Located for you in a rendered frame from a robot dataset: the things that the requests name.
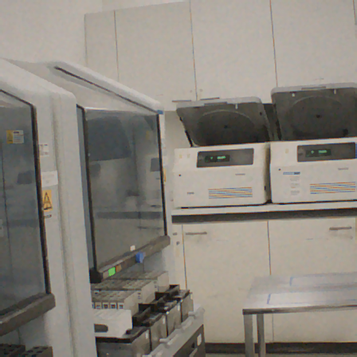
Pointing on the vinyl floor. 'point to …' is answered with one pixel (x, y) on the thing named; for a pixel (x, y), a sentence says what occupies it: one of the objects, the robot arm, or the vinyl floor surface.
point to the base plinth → (284, 347)
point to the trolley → (295, 300)
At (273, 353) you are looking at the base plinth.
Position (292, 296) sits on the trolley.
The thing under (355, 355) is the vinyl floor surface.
